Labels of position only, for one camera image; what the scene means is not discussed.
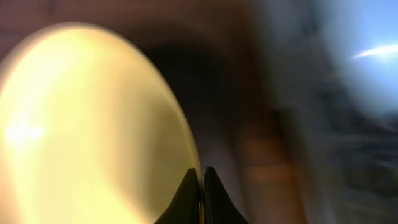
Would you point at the grey dishwasher rack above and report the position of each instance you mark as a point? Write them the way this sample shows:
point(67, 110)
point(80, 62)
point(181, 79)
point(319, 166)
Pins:
point(348, 161)

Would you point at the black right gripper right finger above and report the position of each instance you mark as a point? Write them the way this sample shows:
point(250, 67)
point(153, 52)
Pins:
point(218, 207)

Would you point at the light blue bowl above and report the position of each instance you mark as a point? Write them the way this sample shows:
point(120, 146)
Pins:
point(361, 38)

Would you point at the yellow plate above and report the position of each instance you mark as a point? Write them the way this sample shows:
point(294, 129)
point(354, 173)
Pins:
point(90, 130)

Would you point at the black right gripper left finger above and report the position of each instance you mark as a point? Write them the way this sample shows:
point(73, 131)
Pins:
point(185, 205)

